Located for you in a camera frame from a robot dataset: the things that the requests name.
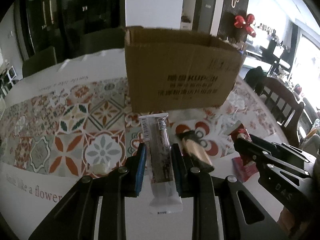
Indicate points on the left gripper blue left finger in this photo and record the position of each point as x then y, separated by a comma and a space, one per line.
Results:
95, 207

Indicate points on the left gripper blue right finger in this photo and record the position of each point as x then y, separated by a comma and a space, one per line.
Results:
222, 208

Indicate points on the brown bar clear wrapper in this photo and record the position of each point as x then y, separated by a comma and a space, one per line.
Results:
158, 153

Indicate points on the black gold snack packet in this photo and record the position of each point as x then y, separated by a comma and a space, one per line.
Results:
192, 146

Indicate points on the pink red snack packet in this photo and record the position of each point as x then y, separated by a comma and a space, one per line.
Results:
244, 171

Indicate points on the small white wrapped candy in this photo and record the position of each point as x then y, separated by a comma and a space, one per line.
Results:
100, 169

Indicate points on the dark wooden chair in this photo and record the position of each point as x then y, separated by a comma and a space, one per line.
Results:
284, 107

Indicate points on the small red snack packet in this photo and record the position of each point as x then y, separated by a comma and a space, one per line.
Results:
237, 131

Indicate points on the patterned table runner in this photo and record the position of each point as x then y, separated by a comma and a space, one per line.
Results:
67, 131

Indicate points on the dark green garment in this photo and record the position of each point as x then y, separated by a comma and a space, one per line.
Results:
254, 77

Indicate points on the brown cardboard box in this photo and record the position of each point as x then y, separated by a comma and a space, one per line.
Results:
171, 69

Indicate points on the red bow balloon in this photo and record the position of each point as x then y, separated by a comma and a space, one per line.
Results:
245, 23

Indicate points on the dark upholstered chair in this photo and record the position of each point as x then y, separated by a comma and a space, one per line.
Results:
38, 62

